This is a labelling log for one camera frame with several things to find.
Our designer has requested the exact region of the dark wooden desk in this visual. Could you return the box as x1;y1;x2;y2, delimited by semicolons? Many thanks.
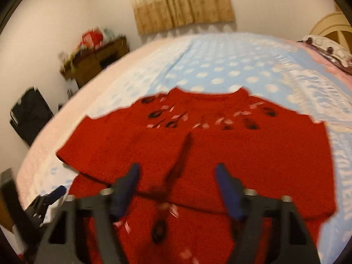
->
60;36;130;89

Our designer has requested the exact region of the red gift bag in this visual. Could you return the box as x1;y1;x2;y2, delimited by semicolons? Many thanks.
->
81;30;105;48

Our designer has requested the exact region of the beige patterned curtain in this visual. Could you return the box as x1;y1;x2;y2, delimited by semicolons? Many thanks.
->
126;0;236;35

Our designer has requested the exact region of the black folded bag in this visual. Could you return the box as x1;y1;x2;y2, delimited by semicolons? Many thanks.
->
9;87;54;147

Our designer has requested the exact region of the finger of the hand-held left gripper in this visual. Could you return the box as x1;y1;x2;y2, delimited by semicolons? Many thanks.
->
24;185;67;227

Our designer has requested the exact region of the pink and blue dotted bedsheet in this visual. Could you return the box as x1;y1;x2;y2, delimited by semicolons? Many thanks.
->
15;33;352;255

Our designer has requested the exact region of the white patterned pillow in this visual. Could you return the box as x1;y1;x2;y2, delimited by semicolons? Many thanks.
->
297;34;352;76

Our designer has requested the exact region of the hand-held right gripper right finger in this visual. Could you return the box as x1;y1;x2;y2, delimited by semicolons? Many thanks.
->
214;163;322;264

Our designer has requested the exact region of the pale teal bag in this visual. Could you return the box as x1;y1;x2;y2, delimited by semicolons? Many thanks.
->
102;27;116;41

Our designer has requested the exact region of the cream wooden headboard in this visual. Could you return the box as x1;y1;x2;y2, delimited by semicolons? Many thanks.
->
309;4;352;38

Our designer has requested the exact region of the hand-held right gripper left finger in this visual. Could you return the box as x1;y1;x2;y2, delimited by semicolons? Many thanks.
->
36;163;141;264

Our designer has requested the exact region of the red knitted sweater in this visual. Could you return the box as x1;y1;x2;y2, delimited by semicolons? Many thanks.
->
56;86;339;264

